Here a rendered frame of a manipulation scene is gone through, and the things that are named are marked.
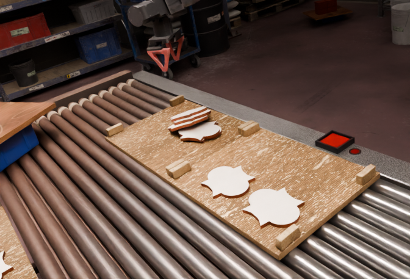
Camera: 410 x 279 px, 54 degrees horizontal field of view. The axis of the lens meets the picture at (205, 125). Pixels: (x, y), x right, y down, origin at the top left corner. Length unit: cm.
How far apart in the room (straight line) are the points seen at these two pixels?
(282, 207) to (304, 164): 19
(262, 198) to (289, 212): 8
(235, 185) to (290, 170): 15
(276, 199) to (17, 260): 61
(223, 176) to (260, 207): 16
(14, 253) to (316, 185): 73
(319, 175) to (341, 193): 9
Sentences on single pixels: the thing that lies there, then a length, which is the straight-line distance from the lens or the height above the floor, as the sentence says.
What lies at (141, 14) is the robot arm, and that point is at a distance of 115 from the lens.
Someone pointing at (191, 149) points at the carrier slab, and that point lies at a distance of 123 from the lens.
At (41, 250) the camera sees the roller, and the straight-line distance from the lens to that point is 108.
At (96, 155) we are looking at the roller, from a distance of 140.
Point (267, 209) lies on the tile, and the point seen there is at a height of 95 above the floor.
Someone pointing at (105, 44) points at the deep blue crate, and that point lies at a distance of 560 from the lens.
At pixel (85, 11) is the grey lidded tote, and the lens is 546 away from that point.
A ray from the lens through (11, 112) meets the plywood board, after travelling 167.
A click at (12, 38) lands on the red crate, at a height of 73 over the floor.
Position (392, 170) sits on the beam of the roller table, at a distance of 110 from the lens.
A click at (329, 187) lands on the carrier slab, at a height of 94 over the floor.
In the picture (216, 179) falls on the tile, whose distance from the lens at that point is 105.
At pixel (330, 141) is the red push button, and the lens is 119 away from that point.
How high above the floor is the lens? 154
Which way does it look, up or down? 27 degrees down
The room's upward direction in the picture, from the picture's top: 12 degrees counter-clockwise
